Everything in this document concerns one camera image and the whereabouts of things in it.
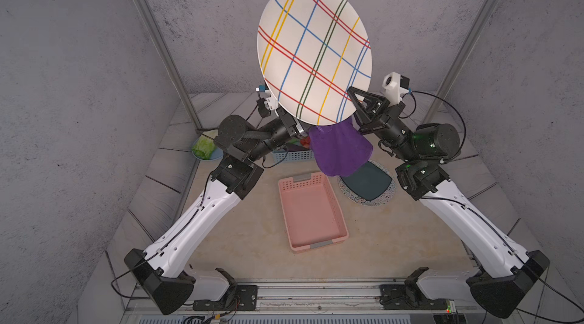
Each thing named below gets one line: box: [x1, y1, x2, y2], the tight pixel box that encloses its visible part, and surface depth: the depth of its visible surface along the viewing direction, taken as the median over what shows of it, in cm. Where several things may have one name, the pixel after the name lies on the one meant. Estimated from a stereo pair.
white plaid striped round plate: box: [257, 0, 372, 126], surface depth 43 cm
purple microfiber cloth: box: [308, 117, 374, 177], surface depth 54 cm
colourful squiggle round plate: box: [337, 159, 397, 207], surface depth 98 cm
